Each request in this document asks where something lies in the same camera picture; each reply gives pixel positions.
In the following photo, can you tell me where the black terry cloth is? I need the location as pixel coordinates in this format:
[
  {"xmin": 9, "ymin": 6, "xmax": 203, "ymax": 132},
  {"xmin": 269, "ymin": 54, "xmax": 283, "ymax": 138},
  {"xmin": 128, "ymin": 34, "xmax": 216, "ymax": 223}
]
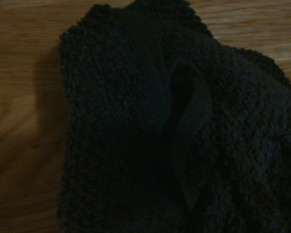
[{"xmin": 58, "ymin": 0, "xmax": 291, "ymax": 233}]

